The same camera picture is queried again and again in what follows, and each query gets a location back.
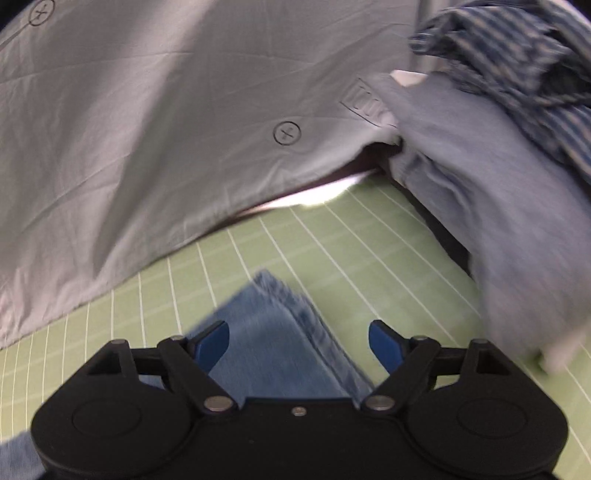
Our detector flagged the blue denim jeans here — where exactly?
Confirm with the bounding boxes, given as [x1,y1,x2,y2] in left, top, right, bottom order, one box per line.
[0,269,376,480]

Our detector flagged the green grid cutting mat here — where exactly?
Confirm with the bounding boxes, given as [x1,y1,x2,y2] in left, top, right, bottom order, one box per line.
[0,177,591,480]

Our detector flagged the grey folded garment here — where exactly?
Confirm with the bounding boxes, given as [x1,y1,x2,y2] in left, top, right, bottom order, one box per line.
[370,73,590,356]

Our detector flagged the grey carrot print sheet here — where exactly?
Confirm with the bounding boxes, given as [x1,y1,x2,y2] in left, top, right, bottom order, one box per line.
[1,1,439,346]

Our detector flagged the blue checkered shirt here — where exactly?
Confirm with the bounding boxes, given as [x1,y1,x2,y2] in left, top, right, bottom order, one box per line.
[409,1,590,181]

